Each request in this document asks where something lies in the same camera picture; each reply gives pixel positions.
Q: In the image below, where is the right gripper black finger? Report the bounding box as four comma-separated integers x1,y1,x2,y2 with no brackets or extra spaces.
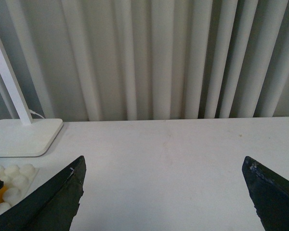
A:
0,155,86,231
242,156,289,231

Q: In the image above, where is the white desk lamp stand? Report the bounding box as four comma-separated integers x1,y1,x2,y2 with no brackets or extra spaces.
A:
0,39,63,157

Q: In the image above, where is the white studded base plate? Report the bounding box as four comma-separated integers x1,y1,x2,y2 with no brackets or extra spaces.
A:
0,164,39,215

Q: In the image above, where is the white lamp power cable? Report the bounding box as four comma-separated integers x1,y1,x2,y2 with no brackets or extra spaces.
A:
28,108,46,119

